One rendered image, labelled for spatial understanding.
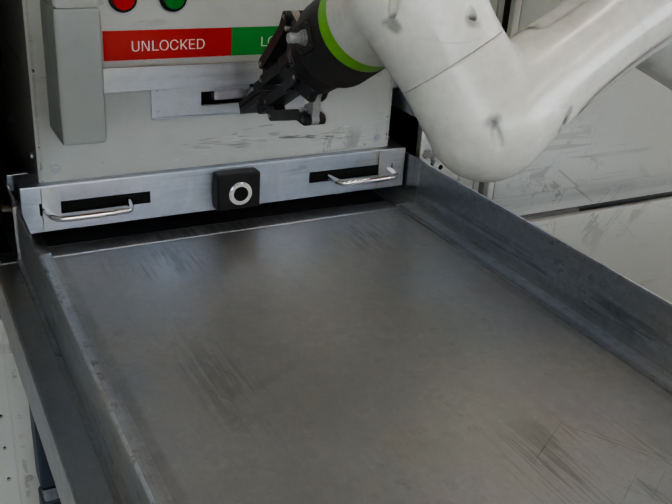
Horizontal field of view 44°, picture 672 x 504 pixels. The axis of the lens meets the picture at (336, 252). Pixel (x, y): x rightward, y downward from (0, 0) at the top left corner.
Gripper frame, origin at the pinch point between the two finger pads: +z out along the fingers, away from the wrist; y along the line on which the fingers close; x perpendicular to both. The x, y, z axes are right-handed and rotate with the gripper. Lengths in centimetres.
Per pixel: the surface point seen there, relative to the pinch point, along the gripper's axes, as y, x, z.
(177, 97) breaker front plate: -2.7, -8.0, 6.9
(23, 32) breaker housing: -10.6, -25.3, 4.2
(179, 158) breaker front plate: 4.2, -7.8, 11.1
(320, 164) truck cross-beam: 7.0, 12.2, 11.0
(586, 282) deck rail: 28.5, 26.1, -21.0
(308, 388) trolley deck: 32.7, -9.3, -19.9
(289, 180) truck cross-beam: 8.5, 7.5, 12.0
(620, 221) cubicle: 22, 68, 13
